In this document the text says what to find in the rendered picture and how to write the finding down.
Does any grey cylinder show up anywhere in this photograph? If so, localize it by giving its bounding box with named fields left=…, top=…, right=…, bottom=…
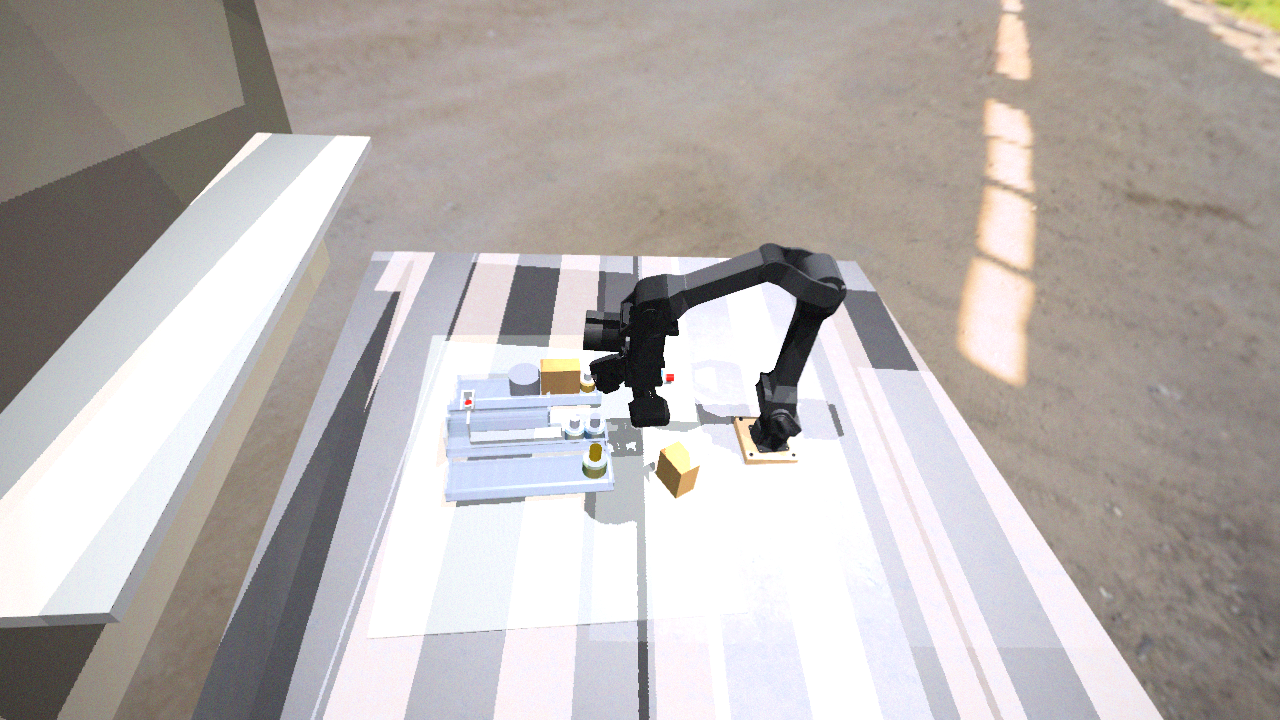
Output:
left=508, top=363, right=541, bottom=396

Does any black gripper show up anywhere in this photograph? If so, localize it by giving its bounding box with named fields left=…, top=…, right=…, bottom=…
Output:
left=623, top=341, right=671, bottom=428

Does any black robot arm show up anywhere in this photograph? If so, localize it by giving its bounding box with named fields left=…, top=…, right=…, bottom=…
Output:
left=582, top=243, right=847, bottom=454

